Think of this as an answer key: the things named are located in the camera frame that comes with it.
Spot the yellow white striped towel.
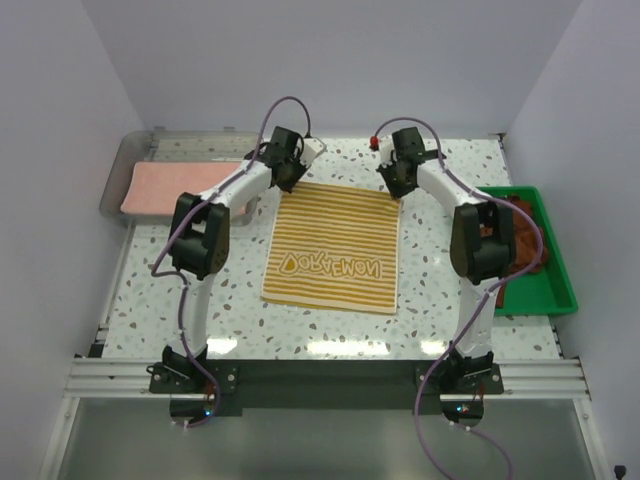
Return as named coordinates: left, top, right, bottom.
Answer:
left=261, top=182, right=402, bottom=314

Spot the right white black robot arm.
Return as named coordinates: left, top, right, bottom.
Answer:
left=370, top=127, right=516, bottom=393

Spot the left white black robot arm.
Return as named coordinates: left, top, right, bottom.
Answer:
left=152, top=127, right=326, bottom=393

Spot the folded pink towel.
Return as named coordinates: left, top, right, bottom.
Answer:
left=121, top=162, right=240, bottom=217

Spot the brown crumpled towel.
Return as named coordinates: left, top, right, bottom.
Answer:
left=492, top=196, right=551, bottom=306

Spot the clear grey plastic bin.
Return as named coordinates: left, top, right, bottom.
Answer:
left=99, top=127, right=258, bottom=223

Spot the green plastic tray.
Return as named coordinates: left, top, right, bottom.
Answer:
left=481, top=186, right=578, bottom=316

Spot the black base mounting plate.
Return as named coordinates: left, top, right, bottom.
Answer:
left=146, top=359, right=504, bottom=420

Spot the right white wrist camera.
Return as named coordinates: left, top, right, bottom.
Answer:
left=369, top=135, right=395, bottom=168

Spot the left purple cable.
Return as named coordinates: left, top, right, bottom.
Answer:
left=149, top=96, right=314, bottom=429

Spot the purple cable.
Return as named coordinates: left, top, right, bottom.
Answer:
left=369, top=116, right=546, bottom=480
left=149, top=96, right=314, bottom=429

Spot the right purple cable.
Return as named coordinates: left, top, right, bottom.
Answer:
left=369, top=116, right=546, bottom=480

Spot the aluminium rail frame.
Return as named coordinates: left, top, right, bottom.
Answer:
left=60, top=319, right=601, bottom=480

